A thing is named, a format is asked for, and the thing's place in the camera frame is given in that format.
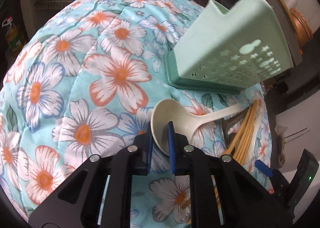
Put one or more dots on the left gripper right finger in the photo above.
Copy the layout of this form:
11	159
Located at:
222	192

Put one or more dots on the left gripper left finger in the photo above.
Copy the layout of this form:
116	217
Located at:
98	192

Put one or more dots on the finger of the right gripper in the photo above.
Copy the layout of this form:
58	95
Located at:
263	168

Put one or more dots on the bamboo chopstick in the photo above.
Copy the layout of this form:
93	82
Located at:
238	147
247	119
246	139

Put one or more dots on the cream plastic ladle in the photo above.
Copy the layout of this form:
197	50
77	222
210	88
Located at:
185	123

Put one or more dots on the white rice paddle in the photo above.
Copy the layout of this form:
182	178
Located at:
256	126

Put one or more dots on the stainless steel spoon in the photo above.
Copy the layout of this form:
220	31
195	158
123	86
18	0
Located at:
226	125

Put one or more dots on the floral turquoise quilt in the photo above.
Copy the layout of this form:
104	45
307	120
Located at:
87	83

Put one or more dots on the green plastic utensil holder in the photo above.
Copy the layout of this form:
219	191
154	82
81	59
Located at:
229	50

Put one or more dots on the copper pot with baskets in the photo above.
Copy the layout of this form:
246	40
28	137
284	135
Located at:
304	32

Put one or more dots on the cooking oil bottle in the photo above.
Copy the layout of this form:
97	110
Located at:
14	37

